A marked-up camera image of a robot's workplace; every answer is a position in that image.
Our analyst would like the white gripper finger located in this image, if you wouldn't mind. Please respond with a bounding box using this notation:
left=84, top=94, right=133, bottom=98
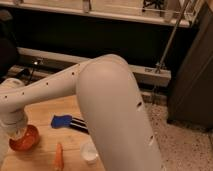
left=14, top=130, right=26, bottom=140

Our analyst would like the dark cabinet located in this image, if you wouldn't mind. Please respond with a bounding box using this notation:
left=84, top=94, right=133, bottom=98
left=167, top=2, right=213, bottom=129

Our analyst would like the black office chair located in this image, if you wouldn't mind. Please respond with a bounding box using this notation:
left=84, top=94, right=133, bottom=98
left=0, top=10, right=20, bottom=78

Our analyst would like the black cable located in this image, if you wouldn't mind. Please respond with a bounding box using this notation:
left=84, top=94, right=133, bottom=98
left=23, top=59, right=43, bottom=84

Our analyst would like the orange ceramic bowl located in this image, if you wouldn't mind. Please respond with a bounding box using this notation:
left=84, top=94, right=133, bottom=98
left=9, top=125, right=39, bottom=152

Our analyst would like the orange carrot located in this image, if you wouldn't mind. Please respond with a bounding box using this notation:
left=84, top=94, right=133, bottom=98
left=54, top=142, right=64, bottom=171

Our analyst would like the metal pole stand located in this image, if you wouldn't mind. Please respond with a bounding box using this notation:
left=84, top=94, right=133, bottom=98
left=145, top=0, right=195, bottom=103

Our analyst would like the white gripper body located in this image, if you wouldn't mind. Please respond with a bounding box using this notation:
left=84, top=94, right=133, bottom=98
left=0, top=109, right=28, bottom=136

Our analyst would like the white plastic cup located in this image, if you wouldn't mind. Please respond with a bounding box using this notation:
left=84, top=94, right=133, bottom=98
left=80, top=141, right=99, bottom=164

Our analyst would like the blue and black tool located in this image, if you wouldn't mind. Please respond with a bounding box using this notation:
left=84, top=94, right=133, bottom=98
left=51, top=115, right=88, bottom=134

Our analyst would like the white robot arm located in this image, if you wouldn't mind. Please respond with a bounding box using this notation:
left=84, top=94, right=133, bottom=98
left=0, top=54, right=164, bottom=171

